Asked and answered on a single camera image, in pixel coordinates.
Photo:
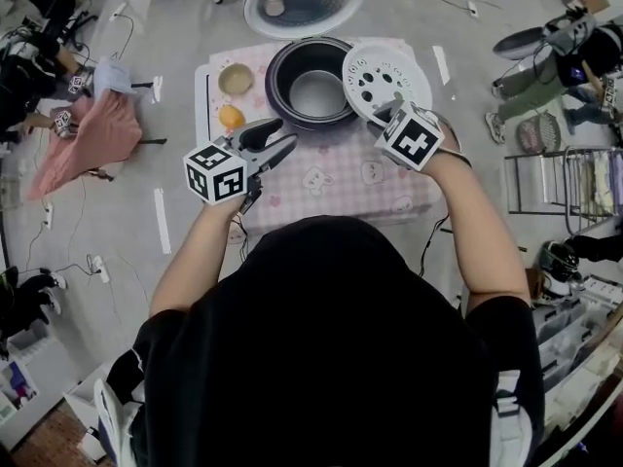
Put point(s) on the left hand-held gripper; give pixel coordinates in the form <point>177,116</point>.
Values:
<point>214,173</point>

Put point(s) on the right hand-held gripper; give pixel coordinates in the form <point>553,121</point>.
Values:
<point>414,141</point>

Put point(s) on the white perforated steam plate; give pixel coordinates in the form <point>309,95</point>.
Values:
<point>414,85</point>

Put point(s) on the black pot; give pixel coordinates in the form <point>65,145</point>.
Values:
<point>316,95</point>

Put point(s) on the person's right forearm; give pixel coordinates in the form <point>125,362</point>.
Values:
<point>472,222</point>

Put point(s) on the person's left forearm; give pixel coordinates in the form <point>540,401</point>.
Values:
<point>194,256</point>

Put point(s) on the orange fruit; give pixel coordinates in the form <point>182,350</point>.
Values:
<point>231,116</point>

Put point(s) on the beige bowl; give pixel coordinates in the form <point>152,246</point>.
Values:
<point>236,80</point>

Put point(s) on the pink checkered tablecloth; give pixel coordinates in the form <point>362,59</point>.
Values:
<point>340,173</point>

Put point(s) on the black folding rack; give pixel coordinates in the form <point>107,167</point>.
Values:
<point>151,140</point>

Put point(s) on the grey frying pan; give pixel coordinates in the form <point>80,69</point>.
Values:
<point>518,44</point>

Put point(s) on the light blue cloth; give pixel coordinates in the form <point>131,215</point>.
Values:
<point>112,76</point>

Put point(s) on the pink cloth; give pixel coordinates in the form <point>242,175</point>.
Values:
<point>97,134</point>

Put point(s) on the metal clothes rack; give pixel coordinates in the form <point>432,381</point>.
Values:
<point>568,197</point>

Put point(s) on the person's black shirt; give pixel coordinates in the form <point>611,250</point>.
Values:
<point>331,348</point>

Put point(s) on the black white helmet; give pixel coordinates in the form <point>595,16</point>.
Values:
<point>560,261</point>

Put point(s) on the white storage shelf unit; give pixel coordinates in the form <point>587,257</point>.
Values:
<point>569,338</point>

